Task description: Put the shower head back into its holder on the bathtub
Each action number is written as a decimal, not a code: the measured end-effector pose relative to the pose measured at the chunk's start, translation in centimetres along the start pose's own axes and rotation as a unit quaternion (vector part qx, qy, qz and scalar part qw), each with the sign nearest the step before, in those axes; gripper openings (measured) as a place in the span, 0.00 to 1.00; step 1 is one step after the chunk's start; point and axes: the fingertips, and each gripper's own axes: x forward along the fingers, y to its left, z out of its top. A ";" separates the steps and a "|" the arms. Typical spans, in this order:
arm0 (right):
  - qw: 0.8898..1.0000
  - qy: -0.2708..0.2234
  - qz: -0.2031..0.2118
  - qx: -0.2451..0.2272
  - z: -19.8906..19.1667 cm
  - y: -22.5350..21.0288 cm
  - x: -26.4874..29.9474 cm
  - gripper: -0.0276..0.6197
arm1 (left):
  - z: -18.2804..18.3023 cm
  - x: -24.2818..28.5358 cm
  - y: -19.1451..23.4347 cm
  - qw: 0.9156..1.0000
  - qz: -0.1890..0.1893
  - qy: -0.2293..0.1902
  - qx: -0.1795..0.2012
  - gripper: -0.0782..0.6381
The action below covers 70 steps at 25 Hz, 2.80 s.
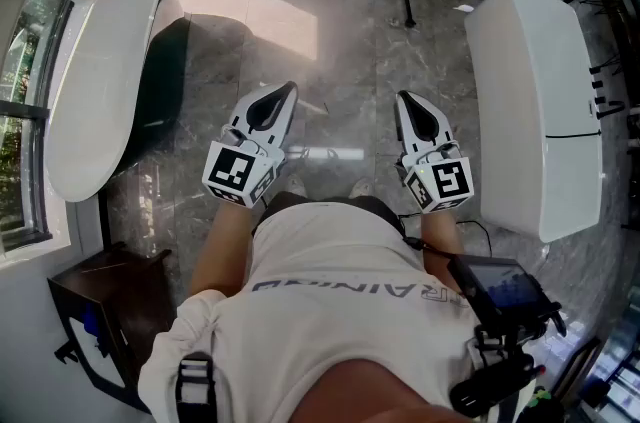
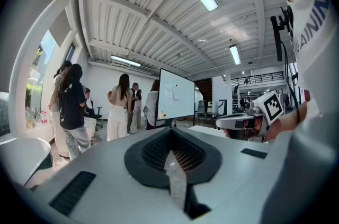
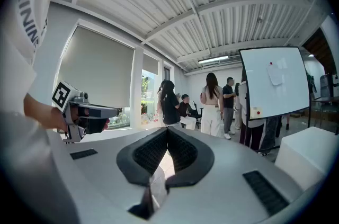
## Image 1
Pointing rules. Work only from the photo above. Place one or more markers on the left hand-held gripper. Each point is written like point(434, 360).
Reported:
point(227, 171)

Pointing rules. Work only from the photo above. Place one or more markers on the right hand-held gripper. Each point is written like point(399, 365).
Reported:
point(445, 183)

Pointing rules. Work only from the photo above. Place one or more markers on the person's right forearm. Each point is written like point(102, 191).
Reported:
point(440, 231)

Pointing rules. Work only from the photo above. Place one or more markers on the person's left forearm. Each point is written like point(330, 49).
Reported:
point(225, 246)

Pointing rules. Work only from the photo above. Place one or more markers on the white rectangular bathtub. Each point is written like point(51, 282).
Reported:
point(530, 86)

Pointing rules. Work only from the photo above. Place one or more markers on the white oval bathtub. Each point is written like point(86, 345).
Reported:
point(100, 86)

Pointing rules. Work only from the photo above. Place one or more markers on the person's left shoe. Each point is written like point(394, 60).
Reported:
point(296, 186)

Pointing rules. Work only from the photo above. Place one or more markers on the person's shoe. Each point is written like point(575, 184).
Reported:
point(296, 186)
point(361, 187)

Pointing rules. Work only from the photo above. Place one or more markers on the person's right shoe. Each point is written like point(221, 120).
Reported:
point(361, 187)

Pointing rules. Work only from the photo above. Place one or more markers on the person's black shorts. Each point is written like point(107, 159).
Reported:
point(285, 203)

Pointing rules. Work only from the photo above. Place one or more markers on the dark wooden cabinet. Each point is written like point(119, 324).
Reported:
point(125, 291)

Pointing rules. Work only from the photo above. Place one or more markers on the black framed window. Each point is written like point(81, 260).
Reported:
point(30, 111)

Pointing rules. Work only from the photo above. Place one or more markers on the black chest-mounted screen device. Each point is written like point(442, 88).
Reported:
point(495, 386)

